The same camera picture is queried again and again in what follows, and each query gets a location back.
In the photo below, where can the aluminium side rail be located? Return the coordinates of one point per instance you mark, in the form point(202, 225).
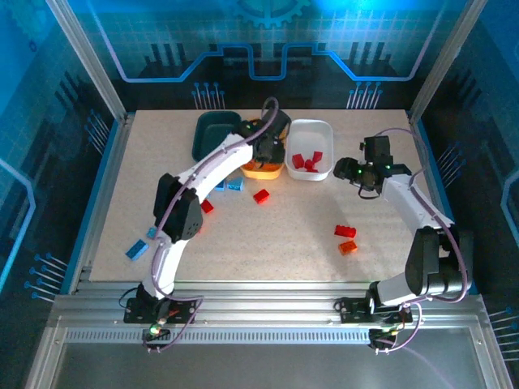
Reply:
point(436, 190)
point(104, 190)

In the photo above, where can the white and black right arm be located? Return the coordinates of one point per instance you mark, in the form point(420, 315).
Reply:
point(409, 202)

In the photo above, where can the light blue sloped lego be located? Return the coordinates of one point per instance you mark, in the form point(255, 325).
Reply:
point(235, 185)

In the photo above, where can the orange plastic container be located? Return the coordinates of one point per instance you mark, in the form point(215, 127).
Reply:
point(263, 174)

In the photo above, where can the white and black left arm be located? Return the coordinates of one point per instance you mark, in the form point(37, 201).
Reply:
point(219, 166)

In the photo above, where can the long orange lego brick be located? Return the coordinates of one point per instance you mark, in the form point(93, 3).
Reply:
point(348, 247)

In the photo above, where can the small circuit board with LED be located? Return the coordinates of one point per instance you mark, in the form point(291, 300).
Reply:
point(381, 336)
point(156, 333)

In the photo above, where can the aluminium frame post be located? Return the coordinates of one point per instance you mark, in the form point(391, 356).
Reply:
point(90, 61)
point(444, 61)

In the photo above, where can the dark teal plastic container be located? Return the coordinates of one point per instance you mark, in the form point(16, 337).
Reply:
point(211, 135)

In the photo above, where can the long red lego brick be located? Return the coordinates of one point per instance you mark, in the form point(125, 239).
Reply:
point(345, 231)

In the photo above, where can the grey metal base panel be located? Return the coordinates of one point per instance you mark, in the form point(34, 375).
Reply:
point(263, 368)

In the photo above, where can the wide aluminium base rail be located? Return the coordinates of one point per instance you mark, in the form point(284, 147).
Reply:
point(263, 304)

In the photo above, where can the white plastic container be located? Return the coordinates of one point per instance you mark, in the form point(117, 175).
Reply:
point(312, 138)

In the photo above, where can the blue lego brick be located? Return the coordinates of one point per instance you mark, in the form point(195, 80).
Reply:
point(220, 186)
point(136, 249)

